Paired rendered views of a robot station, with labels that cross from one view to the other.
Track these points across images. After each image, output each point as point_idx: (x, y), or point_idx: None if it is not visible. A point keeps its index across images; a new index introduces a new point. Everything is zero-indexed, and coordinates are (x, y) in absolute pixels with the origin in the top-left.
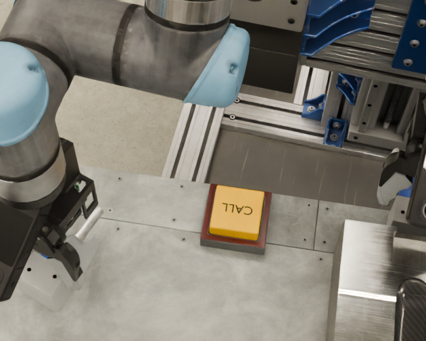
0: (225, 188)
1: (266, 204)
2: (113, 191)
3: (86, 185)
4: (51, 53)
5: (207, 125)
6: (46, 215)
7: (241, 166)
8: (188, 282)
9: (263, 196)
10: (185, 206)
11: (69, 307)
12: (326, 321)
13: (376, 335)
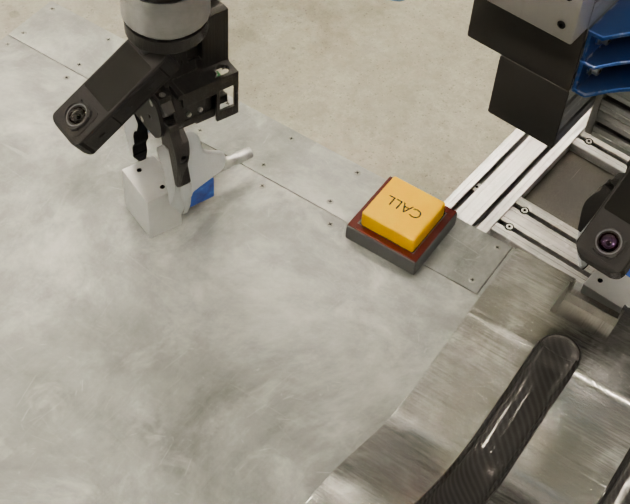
0: (402, 182)
1: (443, 221)
2: (277, 148)
3: (227, 73)
4: None
5: (472, 224)
6: (169, 77)
7: None
8: (312, 267)
9: (441, 207)
10: (351, 193)
11: (167, 238)
12: None
13: (488, 375)
